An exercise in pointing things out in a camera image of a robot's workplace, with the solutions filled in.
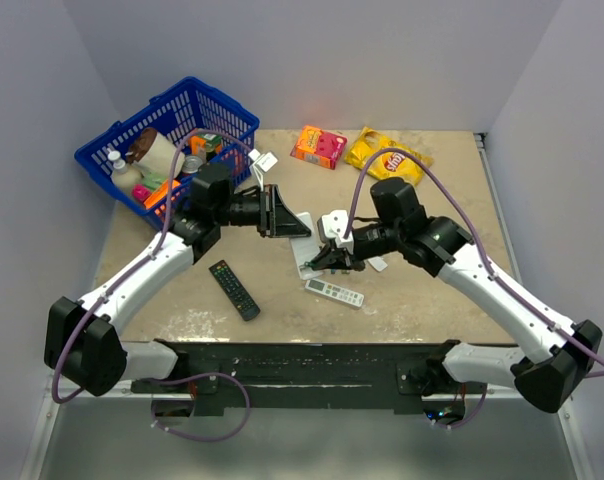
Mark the pink small box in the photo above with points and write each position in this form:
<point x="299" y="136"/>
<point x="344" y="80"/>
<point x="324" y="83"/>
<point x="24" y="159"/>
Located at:
<point x="140" y="193"/>

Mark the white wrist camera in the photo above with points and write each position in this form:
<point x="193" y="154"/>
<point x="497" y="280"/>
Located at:
<point x="332" y="229"/>
<point x="261" y="163"/>

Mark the yellow Lays chips bag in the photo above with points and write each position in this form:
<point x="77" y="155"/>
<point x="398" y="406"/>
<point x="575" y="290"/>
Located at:
<point x="386" y="165"/>

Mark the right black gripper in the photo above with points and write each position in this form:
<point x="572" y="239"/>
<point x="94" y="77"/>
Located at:
<point x="338" y="258"/>

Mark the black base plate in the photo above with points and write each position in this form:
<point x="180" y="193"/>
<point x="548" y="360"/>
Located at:
<point x="379" y="376"/>

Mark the light green packet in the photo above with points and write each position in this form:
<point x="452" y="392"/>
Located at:
<point x="153" y="181"/>

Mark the white battery cover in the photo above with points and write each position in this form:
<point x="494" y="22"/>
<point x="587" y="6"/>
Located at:
<point x="378" y="263"/>

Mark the cream cylindrical container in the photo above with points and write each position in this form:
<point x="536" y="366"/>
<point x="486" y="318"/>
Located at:
<point x="151" y="152"/>

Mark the small white remote control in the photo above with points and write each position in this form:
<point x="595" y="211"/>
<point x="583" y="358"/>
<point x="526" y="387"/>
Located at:
<point x="305" y="249"/>

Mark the orange box in basket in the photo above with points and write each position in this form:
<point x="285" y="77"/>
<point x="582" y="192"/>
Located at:
<point x="159" y="194"/>

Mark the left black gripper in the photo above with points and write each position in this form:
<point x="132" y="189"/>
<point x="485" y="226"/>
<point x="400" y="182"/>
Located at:
<point x="279" y="220"/>

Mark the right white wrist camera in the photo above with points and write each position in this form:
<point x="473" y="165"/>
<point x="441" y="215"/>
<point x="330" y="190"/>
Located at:
<point x="332" y="229"/>

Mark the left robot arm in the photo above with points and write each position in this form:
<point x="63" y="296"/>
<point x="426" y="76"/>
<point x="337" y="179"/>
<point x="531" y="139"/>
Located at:
<point x="83" y="341"/>

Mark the blue plastic shopping basket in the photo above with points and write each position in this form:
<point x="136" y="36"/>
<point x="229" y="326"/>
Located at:
<point x="187" y="105"/>

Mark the orange green juice carton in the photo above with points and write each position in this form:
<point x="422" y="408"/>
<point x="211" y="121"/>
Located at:
<point x="205" y="146"/>

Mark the metal tin can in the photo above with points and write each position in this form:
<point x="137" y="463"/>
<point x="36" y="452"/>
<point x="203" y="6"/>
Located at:
<point x="191" y="164"/>

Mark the orange pink snack box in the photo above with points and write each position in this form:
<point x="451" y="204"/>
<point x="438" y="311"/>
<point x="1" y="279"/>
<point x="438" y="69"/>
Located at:
<point x="319" y="147"/>

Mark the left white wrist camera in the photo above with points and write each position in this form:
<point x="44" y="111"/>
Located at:
<point x="261" y="163"/>

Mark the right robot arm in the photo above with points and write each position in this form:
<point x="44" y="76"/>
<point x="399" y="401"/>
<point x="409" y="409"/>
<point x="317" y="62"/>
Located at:
<point x="550" y="357"/>

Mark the long white remote control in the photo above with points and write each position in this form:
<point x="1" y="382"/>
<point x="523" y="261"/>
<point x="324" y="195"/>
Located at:
<point x="334" y="292"/>

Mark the black TV remote control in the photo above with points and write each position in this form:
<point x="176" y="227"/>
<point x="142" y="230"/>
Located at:
<point x="235" y="291"/>

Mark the white bottle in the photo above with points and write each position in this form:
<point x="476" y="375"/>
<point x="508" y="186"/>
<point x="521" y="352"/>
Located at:
<point x="124" y="176"/>

